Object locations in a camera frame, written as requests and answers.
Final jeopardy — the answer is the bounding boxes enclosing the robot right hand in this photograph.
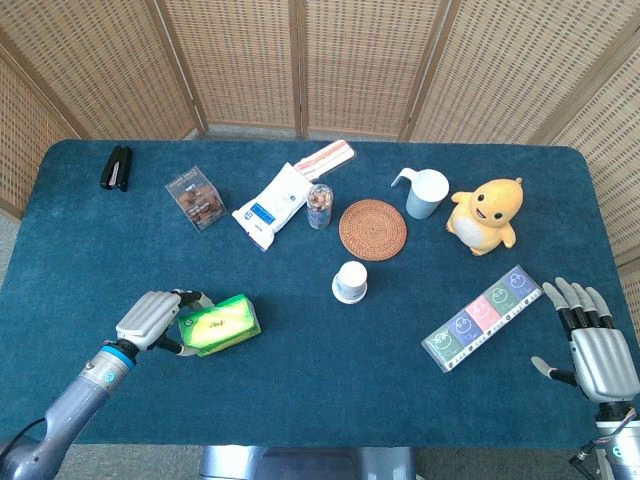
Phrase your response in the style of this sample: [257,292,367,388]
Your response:
[530,277,640,406]

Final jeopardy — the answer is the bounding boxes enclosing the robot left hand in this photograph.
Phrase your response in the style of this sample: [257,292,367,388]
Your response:
[115,288,216,357]

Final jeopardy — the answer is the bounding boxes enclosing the green tissue pack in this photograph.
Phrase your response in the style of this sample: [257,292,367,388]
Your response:
[177,293,262,358]

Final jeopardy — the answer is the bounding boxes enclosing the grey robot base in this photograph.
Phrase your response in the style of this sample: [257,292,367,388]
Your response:
[199,444,416,480]

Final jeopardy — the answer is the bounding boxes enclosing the colourful four-pack box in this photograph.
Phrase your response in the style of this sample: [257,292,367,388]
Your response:
[421,264,544,375]

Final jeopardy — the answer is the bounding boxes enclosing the clear box of chocolates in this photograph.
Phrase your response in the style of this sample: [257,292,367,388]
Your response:
[164,165,229,234]

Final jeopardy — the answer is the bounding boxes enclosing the black stapler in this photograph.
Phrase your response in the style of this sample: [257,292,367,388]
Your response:
[99,145,134,193]

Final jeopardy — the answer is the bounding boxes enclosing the white wet wipes pack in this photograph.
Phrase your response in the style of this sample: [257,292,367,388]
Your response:
[231,161,314,253]

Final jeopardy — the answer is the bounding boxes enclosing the yellow plush toy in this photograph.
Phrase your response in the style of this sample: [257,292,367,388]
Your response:
[446,177,525,257]

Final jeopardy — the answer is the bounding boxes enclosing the blue tablecloth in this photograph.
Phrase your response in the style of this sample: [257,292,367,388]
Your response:
[0,138,640,449]

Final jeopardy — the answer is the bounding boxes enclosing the clear cylindrical snack jar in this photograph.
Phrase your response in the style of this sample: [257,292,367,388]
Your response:
[305,183,334,231]

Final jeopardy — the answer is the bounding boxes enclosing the white paper cup stack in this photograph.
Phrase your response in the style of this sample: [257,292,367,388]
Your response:
[331,260,370,305]

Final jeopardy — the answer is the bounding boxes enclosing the striped wooden stick pack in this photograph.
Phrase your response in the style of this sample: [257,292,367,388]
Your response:
[291,139,357,182]

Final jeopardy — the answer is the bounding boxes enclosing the round woven rattan coaster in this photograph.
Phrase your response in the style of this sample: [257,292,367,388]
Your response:
[338,198,409,262]

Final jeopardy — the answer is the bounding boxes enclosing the woven bamboo folding screen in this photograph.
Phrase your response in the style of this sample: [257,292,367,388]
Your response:
[0,0,640,271]

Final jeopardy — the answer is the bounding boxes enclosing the wrist connector cable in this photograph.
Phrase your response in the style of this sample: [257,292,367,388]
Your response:
[568,407,640,467]

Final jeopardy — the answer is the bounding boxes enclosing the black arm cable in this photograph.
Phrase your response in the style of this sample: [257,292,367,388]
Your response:
[0,417,49,454]

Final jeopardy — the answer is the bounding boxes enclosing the light blue handled mug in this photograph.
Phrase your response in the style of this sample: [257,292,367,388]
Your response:
[390,167,450,220]

